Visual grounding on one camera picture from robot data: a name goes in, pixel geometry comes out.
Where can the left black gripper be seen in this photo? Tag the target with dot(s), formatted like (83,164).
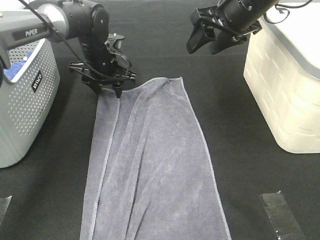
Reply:
(108,69)

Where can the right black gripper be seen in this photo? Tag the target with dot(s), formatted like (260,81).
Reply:
(224,24)

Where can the grey-purple microfibre towel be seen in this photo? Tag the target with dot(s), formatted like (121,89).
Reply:
(150,174)

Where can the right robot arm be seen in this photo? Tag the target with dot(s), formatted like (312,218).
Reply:
(260,3)

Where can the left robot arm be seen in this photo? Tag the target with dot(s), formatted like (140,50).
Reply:
(85,20)

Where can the cream lidded storage box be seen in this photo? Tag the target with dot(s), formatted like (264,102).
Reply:
(288,96)

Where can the grey perforated laundry basket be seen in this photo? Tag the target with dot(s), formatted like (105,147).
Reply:
(25,102)

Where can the blue cloth in basket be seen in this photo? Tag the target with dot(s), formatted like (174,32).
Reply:
(16,66)

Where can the left clear tape strip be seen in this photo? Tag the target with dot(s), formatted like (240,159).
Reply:
(4,204)

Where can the clear tape strip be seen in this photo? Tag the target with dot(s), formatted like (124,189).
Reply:
(281,217)
(4,204)

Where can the black table cloth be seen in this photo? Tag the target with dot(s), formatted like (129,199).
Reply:
(47,187)

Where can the right clear tape strip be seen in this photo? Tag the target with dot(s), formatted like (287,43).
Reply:
(281,217)

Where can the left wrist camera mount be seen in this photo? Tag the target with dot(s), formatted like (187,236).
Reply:
(113,43)

